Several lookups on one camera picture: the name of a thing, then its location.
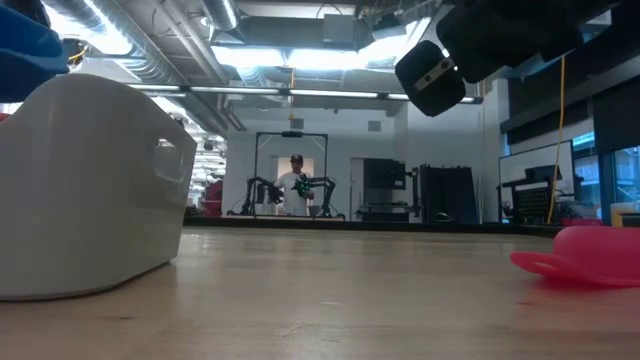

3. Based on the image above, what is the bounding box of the yellow bin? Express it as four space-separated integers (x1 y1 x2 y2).
609 202 640 229

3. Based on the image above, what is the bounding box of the red cabinet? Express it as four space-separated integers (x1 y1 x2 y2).
202 179 225 219

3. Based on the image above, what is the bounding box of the white board black frame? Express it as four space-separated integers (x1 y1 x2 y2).
498 139 576 219

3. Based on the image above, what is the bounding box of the pink measuring cup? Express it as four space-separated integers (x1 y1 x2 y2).
509 225 640 289

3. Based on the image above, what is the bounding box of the black background station frame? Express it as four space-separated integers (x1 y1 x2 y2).
253 131 330 219

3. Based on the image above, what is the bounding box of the person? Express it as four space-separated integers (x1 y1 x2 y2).
273 153 316 217

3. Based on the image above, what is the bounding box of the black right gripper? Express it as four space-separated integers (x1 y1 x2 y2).
394 0 621 119

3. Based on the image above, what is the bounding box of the tall black cabinet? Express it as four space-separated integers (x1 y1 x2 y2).
419 164 480 225

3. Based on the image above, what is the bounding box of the black aluminium table frame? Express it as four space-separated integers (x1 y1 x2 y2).
182 214 564 237

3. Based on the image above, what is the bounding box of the silver spiral ceiling duct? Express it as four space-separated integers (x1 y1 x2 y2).
42 0 184 86

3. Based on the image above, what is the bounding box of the black ceiling dome yellow ring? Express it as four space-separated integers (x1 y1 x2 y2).
62 38 91 67

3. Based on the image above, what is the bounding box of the black equipment rack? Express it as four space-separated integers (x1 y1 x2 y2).
362 158 420 224

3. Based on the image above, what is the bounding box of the pale grey plastic basket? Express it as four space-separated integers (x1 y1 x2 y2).
0 73 199 301

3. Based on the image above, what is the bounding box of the long tube light fixture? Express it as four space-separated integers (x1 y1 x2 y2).
124 83 484 105

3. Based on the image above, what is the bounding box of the black pegboard cart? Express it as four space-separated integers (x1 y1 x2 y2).
499 164 566 221

